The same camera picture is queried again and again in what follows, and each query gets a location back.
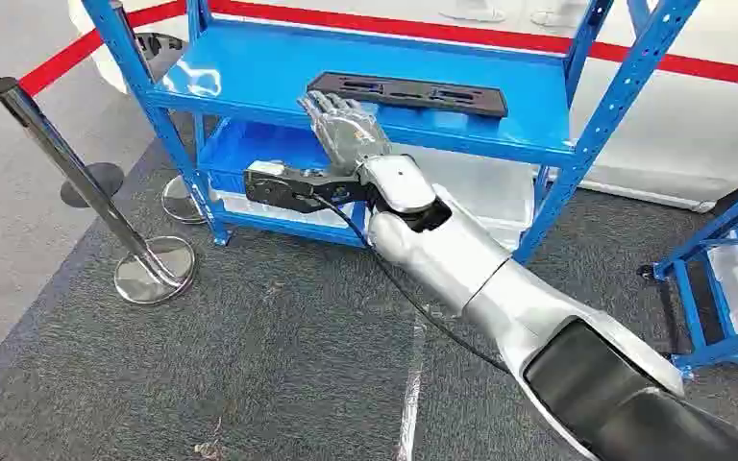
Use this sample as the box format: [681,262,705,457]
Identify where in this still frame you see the black wrist camera pale box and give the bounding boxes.
[243,159,377,214]

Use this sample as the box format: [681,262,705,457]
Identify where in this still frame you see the chrome barrier stanchion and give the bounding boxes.
[0,76,198,305]

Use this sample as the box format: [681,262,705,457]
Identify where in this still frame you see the black thin-pole stanchion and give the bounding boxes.
[0,35,125,209]

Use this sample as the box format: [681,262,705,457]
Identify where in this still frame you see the chrome stanchion base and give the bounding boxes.
[161,175,208,225]

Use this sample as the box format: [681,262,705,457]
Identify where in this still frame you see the worn pale floor tape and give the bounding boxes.
[396,316,429,461]

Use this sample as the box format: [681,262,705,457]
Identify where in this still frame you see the black plastic slotted panel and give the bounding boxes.
[306,71,509,119]

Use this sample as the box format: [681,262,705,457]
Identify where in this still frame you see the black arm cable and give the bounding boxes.
[313,195,510,375]

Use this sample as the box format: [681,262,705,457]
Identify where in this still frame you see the dark round base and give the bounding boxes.
[135,32,186,83]

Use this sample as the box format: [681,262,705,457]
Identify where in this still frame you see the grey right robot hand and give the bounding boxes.
[297,90,393,174]

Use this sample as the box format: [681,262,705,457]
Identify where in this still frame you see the small blue metal rack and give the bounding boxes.
[639,168,738,376]

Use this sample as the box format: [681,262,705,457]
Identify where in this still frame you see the blue metal shelf rack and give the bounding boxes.
[82,0,701,265]

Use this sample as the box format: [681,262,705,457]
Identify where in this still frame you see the red barrier belt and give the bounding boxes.
[209,0,738,91]
[18,0,188,98]

